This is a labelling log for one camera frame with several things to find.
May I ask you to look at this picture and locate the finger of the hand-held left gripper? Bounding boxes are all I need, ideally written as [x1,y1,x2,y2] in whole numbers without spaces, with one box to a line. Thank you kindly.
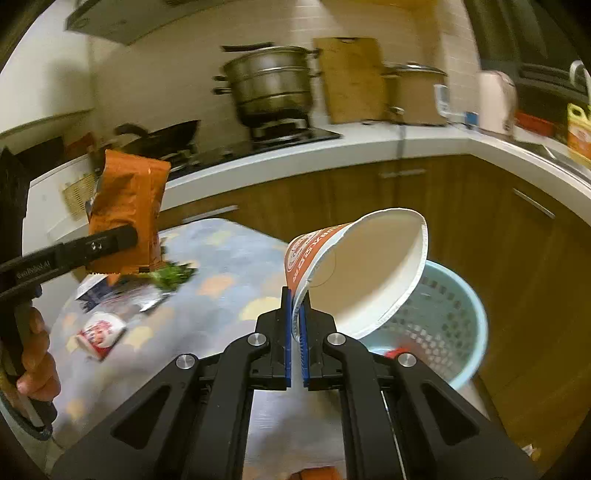
[58,224,140,274]

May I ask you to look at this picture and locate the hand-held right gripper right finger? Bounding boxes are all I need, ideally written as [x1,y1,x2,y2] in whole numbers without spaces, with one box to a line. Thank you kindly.
[299,295,539,480]

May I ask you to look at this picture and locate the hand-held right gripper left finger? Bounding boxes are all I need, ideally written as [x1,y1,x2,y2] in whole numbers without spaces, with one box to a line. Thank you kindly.
[51,286,294,480]

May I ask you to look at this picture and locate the orange snack packet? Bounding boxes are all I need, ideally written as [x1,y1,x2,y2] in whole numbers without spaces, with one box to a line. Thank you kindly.
[85,149,171,276]

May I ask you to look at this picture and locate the paper noodle cup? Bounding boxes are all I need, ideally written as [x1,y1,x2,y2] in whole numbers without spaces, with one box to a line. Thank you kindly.
[284,209,429,340]

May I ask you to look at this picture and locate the light blue plastic basket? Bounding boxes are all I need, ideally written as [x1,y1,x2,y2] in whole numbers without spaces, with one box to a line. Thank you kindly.
[358,261,489,391]

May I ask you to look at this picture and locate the person's left hand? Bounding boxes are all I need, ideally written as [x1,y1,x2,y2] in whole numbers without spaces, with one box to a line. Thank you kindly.
[16,308,61,402]

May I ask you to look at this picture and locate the white appliance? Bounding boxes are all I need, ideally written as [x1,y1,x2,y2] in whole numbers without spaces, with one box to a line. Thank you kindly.
[22,154,105,296]

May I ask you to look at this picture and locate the blue white packet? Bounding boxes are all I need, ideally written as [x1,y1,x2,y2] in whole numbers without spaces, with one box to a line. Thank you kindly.
[76,276,116,313]

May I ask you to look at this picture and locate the silver foil wrapper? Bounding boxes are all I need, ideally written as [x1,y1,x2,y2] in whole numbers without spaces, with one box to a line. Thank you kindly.
[99,281,167,315]

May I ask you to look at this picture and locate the green vegetable scrap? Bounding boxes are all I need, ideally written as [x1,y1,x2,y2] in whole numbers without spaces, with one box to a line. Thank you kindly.
[148,261,197,292]

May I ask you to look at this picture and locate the small red white cup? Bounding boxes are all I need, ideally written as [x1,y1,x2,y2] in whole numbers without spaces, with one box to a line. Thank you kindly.
[76,311,127,361]

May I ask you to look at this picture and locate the printed tablecloth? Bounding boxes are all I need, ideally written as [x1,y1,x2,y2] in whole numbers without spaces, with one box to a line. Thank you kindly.
[46,217,352,480]

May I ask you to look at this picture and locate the black wok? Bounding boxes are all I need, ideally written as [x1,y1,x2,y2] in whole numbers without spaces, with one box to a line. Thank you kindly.
[115,120,202,160]

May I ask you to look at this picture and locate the person's orange clothing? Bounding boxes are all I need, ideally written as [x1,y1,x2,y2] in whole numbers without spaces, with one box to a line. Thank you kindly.
[291,467,341,480]

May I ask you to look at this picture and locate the black gas stove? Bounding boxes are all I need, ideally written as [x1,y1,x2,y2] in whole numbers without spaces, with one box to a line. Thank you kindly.
[161,117,343,169]

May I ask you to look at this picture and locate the wooden kitchen cabinet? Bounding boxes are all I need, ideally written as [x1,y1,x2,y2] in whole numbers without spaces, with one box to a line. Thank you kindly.
[152,154,591,462]

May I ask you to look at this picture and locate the white countertop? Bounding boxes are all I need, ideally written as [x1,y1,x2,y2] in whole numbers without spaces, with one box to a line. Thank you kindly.
[164,121,591,217]

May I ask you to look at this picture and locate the range hood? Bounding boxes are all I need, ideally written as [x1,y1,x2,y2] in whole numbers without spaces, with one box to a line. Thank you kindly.
[65,0,195,46]

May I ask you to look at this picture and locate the steel steamer pot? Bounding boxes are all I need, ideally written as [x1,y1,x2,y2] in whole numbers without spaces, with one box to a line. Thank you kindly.
[212,45,321,128]

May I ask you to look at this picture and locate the wooden cutting board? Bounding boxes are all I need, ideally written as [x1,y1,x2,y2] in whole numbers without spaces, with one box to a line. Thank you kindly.
[314,37,391,125]

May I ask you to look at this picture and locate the brown rice cooker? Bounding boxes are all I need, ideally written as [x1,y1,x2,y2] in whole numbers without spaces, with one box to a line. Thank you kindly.
[383,62,450,127]

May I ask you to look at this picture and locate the white electric kettle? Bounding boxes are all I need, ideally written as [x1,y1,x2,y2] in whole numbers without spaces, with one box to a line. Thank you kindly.
[478,69,518,136]

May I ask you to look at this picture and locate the red container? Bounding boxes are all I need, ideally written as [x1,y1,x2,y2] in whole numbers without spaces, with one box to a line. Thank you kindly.
[515,111,557,138]

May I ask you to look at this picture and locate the yellow oil bottle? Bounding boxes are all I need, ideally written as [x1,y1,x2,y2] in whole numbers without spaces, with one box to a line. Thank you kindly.
[567,104,591,169]

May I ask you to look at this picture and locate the metal faucet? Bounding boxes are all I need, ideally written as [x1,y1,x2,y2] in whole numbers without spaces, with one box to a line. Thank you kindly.
[569,60,591,103]

